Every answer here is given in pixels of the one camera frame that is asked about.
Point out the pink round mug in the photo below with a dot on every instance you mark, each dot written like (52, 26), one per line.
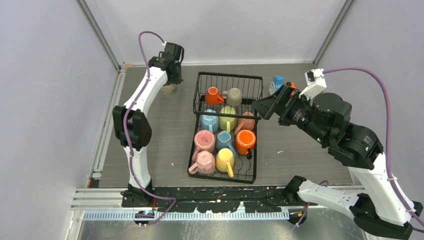
(204, 140)

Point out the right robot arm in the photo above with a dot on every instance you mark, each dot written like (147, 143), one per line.
(378, 210)

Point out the salmon pink mug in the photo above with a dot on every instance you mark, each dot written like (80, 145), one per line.
(245, 124)

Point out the black wire dish rack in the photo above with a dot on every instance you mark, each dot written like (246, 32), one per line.
(252, 88)

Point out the cream floral tall mug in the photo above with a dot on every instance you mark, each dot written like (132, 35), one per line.
(169, 90)

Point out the orange mug on shelf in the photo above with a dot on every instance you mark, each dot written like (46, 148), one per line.
(213, 96)

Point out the light green mug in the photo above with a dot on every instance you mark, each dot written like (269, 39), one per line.
(227, 123)

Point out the pink faceted mug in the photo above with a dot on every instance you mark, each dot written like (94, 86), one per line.
(204, 164)

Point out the toy block building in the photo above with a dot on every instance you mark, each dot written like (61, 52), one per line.
(276, 83)

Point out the blue mug front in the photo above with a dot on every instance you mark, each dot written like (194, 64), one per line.
(224, 140)

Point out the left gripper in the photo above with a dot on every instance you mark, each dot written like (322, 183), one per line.
(178, 79)

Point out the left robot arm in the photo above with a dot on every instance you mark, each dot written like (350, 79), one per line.
(131, 126)

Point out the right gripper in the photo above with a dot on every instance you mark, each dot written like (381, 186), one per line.
(280, 102)

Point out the orange mug front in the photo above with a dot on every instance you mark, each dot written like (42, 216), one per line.
(245, 141)

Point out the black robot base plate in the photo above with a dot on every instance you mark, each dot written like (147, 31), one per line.
(218, 199)

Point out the light blue mug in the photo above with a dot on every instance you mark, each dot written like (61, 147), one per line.
(209, 122)

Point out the yellow mug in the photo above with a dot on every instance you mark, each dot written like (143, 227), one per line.
(225, 161)

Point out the grey mug on shelf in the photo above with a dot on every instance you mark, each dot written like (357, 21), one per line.
(233, 97)

